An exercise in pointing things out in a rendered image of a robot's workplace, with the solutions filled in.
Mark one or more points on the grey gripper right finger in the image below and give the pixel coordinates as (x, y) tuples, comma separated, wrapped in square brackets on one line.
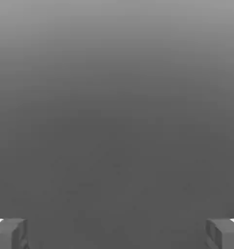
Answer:
[(225, 235)]

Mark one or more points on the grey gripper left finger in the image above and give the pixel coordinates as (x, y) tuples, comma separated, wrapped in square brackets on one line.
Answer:
[(5, 234)]

